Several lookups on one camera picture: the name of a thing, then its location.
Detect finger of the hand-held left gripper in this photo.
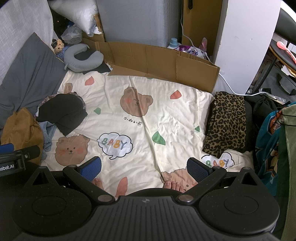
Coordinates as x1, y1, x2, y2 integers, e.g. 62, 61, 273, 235
0, 143, 41, 162

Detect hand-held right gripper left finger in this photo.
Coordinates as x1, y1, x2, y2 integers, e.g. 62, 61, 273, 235
30, 156, 116, 205

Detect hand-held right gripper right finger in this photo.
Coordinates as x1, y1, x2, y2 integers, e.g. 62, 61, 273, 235
177, 158, 260, 205

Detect black bear-print shorts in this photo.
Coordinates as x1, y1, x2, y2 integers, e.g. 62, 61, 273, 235
36, 92, 89, 136

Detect mustard brown garment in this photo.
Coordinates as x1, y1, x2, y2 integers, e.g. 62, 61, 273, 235
1, 108, 44, 165

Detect person's right foot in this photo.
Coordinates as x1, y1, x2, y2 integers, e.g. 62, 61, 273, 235
162, 181, 198, 193

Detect light blue garment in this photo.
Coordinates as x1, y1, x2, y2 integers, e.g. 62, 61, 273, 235
35, 120, 57, 161

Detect leopard print garment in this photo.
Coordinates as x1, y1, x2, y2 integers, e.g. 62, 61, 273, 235
203, 91, 247, 158

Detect cream bear-print blanket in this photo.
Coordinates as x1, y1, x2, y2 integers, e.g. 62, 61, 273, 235
40, 70, 255, 200

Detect teal printed garment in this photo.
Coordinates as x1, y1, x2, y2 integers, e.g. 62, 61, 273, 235
255, 109, 292, 200

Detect grey pillow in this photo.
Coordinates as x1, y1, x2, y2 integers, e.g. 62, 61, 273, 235
0, 32, 68, 130

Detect black garment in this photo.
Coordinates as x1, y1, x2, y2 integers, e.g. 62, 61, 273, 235
242, 94, 278, 154

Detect silver foil bag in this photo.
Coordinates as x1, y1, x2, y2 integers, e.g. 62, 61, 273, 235
261, 91, 286, 105

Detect grey-blue neck pillow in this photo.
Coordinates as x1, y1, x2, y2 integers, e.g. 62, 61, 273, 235
63, 44, 104, 72

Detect small teddy bear toy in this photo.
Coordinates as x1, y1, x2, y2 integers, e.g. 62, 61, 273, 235
51, 39, 70, 56

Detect purple detergent bag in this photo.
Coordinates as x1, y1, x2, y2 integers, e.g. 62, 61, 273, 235
178, 45, 207, 59

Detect folded cardboard sheet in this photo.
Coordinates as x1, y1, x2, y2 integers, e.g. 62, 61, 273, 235
81, 38, 221, 93

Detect white curtain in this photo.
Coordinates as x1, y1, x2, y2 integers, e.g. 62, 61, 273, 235
0, 0, 55, 80

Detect pink plastic item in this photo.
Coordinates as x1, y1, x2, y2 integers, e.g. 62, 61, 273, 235
201, 37, 209, 55

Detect blue-capped detergent bottle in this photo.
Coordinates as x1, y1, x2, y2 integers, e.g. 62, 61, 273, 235
167, 38, 179, 50

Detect clear plastic bag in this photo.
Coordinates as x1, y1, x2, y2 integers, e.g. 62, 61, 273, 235
61, 24, 83, 45

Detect tall cardboard box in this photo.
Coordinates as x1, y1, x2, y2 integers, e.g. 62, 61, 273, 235
180, 0, 230, 56

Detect white pillow in plastic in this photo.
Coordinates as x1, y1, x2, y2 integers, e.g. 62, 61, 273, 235
49, 0, 99, 37

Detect grey upright mattress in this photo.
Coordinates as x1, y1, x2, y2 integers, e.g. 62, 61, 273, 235
95, 0, 184, 48

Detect white cable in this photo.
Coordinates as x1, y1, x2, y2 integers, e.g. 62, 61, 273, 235
181, 22, 267, 96

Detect black bag with handle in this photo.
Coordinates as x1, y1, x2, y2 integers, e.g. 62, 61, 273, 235
276, 74, 296, 96

